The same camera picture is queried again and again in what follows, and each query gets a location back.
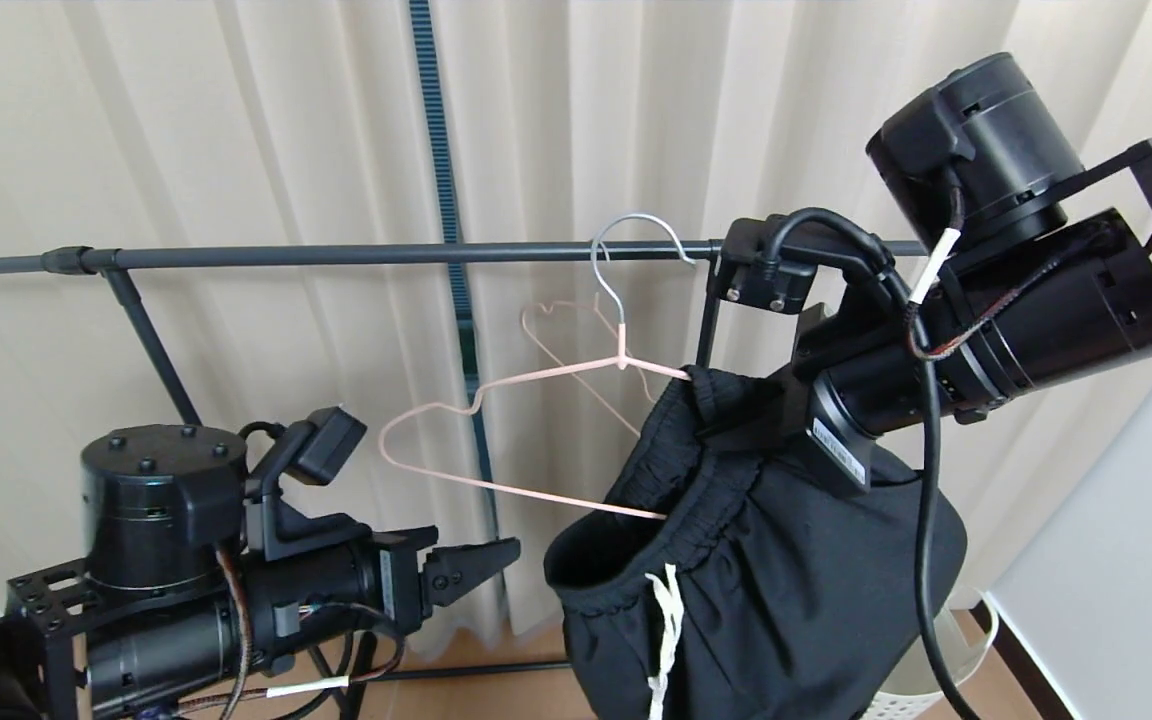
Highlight black cable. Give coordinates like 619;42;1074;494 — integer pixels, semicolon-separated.
761;207;982;720

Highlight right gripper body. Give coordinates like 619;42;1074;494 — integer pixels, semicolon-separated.
806;210;1152;491

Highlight white laundry basket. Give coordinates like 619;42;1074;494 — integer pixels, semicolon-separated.
876;588;999;720

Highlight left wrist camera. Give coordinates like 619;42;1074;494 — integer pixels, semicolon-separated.
241;405;377;561

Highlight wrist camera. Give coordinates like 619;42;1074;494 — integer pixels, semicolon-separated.
241;405;377;561
719;215;842;386

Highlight window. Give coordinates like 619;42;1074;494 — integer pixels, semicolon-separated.
406;0;512;631

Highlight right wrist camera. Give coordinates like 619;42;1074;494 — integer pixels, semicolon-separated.
719;215;842;386

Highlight pink clothes hanger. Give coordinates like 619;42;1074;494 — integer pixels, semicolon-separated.
521;297;659;438
379;213;697;521

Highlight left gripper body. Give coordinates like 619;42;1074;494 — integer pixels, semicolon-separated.
86;527;437;706

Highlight black clothes rack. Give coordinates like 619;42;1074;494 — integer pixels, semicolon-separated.
0;238;927;720

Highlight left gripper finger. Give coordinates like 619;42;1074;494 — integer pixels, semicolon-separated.
423;538;522;613

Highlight black shorts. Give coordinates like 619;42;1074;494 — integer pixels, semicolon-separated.
544;365;969;720

